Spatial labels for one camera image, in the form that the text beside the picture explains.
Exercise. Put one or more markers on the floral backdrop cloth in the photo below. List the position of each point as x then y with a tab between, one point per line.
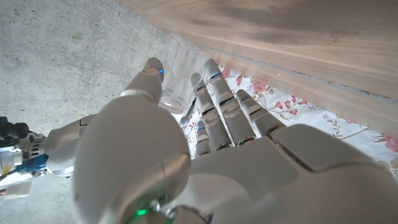
311	118

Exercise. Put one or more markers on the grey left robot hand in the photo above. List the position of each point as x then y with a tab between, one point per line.
248	180

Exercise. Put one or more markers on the clear plastic medicine bottle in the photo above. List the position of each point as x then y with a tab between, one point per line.
180	68

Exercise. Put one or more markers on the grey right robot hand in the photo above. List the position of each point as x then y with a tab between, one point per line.
62	149

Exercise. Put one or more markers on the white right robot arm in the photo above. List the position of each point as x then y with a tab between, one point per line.
12	155

